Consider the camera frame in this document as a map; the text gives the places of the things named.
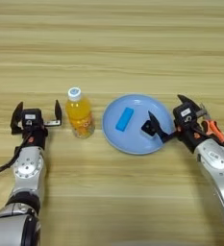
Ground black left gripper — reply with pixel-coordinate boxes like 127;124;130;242
10;99;63;151

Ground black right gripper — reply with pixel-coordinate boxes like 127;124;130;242
147;93;212;154

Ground black cube with white base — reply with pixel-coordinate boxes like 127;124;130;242
140;119;160;139

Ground orange juice bottle white cap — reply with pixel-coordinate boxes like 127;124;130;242
64;86;96;139

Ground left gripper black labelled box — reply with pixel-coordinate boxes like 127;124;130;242
20;109;43;129

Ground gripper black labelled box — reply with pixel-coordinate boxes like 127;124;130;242
172;102;200;128
20;109;43;129

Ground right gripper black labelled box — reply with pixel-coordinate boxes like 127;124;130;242
172;102;200;128

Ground blue rectangular block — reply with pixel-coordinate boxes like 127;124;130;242
114;107;135;133

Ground light blue round plate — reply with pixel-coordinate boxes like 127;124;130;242
102;93;176;156

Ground orange handled pliers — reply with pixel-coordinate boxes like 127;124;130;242
197;103;224;146

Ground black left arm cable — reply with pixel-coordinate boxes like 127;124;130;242
0;130;32;181

